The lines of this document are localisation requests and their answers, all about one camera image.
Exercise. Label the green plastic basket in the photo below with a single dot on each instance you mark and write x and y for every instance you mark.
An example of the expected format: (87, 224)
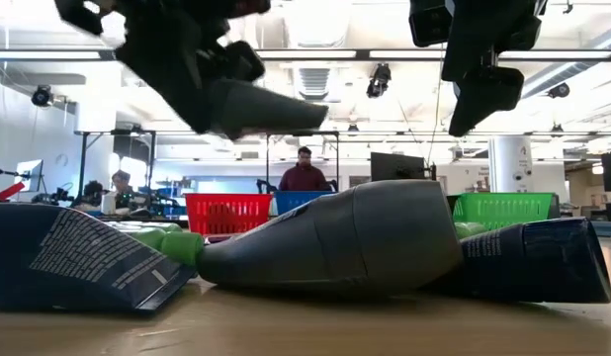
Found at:
(503, 210)

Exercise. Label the black background rig frame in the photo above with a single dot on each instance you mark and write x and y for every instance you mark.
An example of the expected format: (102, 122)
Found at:
(83, 163)

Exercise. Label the blue plastic basket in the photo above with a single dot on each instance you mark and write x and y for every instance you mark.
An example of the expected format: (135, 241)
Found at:
(295, 200)

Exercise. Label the white round pillar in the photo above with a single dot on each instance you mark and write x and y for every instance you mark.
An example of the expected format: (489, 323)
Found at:
(510, 163)

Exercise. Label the green packets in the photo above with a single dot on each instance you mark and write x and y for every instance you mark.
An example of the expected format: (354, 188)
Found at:
(183, 246)

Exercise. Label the grey toiletry bottle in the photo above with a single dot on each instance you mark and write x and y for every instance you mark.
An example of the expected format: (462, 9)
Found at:
(276, 111)

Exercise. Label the pile of grey pouches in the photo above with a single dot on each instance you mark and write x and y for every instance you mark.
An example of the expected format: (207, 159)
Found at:
(345, 237)

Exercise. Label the red flat object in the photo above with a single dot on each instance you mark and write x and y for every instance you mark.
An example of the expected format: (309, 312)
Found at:
(9, 191)

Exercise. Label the small green packet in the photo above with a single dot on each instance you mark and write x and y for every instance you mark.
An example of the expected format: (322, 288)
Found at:
(467, 229)

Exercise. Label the person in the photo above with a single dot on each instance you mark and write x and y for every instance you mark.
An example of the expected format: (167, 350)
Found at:
(92, 194)
(121, 190)
(304, 178)

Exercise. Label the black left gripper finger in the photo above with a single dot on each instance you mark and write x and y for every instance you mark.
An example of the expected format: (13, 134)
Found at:
(236, 62)
(172, 74)

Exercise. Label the white-framed computer monitor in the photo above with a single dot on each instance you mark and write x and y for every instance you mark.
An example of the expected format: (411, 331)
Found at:
(31, 175)

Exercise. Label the red plastic basket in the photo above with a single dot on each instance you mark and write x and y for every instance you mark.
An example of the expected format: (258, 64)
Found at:
(226, 213)

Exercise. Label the black toiletry tube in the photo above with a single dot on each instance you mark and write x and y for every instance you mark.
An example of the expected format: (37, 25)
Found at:
(543, 262)

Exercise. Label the dark blue bag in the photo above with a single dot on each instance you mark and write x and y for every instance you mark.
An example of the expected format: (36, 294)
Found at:
(73, 257)

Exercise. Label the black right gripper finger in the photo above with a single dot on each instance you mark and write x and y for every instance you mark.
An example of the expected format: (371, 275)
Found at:
(429, 22)
(486, 94)

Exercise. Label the black metal rig frame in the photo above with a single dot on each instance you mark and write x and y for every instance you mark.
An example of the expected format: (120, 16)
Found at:
(187, 55)

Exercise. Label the black ceiling camera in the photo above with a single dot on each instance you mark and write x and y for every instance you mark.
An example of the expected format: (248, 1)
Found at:
(559, 90)
(42, 95)
(379, 80)

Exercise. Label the ceiling air vent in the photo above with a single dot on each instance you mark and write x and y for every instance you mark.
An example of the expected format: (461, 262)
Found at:
(314, 82)

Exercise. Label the small green bottle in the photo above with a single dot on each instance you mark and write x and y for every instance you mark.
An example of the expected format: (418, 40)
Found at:
(149, 236)

